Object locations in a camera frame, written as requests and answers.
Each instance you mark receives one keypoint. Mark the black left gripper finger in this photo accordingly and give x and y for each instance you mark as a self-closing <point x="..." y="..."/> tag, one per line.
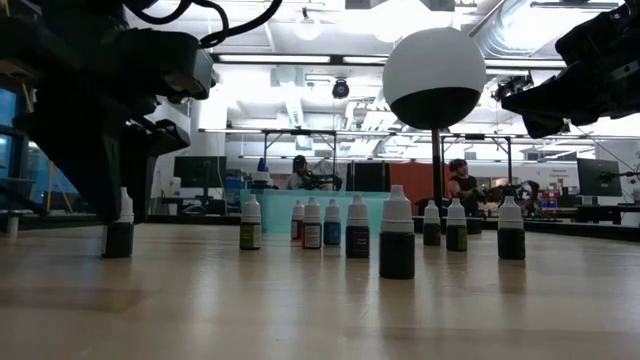
<point x="150" y="140"/>
<point x="85" y="160"/>

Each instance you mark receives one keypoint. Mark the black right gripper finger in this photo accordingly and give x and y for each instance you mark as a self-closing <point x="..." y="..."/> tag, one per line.
<point x="540" y="102"/>

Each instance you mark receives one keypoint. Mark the small yellow-green dropper bottle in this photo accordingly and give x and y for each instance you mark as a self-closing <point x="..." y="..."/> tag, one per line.
<point x="250" y="235"/>

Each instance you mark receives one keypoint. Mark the small red white-label dropper bottle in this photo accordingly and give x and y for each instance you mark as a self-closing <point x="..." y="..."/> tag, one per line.
<point x="312" y="235"/>

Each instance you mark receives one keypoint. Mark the small blue dropper bottle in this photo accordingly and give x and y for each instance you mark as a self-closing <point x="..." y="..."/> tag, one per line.
<point x="332" y="232"/>

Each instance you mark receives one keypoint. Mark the small purple dropper bottle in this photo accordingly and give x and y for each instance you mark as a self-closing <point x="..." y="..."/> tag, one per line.
<point x="357" y="240"/>

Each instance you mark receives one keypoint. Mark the background black robot arm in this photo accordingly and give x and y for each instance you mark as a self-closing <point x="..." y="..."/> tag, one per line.
<point x="322" y="180"/>
<point x="520" y="192"/>

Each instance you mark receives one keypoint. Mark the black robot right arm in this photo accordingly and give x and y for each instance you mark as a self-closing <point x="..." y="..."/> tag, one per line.
<point x="631" y="30"/>

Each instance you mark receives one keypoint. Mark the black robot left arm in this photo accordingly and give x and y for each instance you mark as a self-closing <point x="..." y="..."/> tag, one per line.
<point x="75" y="15"/>

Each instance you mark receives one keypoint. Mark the ceiling light strip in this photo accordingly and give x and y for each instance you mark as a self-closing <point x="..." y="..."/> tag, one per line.
<point x="274" y="58"/>
<point x="525" y="63"/>
<point x="365" y="59"/>

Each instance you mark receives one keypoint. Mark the large blue window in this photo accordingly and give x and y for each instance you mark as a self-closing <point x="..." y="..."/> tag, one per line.
<point x="40" y="175"/>

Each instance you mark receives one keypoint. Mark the black computer monitor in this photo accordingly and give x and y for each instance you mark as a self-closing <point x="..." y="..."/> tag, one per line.
<point x="598" y="177"/>
<point x="200" y="171"/>

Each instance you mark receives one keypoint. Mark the black metal table stand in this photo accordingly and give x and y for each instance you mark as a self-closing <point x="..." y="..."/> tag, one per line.
<point x="300" y="132"/>
<point x="475" y="136"/>

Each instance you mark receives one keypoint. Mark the person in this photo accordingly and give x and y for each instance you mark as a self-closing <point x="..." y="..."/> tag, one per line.
<point x="462" y="182"/>
<point x="299" y="175"/>

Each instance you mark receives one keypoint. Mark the white globe lamp black stand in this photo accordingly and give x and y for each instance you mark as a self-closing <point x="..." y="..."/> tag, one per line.
<point x="434" y="65"/>

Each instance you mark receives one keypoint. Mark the small dark green dropper bottle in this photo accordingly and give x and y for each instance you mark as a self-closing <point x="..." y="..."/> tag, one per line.
<point x="511" y="242"/>

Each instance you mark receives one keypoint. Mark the teal translucent plastic tray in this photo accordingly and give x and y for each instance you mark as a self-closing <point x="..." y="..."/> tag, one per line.
<point x="280" y="210"/>

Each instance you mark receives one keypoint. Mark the orange partition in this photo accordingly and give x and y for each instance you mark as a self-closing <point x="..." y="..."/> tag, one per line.
<point x="412" y="180"/>

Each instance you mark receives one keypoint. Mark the black display panel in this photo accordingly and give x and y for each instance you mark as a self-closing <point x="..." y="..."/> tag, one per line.
<point x="369" y="176"/>

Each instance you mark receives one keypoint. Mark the white round ceiling lamp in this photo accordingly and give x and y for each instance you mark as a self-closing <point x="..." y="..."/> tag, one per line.
<point x="306" y="27"/>

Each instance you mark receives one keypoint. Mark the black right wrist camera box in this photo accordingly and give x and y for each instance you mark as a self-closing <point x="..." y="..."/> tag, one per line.
<point x="580" y="45"/>

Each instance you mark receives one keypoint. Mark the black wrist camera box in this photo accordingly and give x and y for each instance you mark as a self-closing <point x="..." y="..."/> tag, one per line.
<point x="580" y="45"/>
<point x="170" y="65"/>

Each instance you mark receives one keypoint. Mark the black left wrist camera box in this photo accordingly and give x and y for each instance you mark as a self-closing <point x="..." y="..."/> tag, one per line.
<point x="170" y="65"/>

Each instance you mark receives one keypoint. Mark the small white post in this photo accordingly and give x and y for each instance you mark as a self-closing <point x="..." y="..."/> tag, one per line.
<point x="12" y="222"/>

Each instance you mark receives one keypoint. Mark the black ceiling camera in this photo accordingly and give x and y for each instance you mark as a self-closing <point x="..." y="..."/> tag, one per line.
<point x="341" y="89"/>

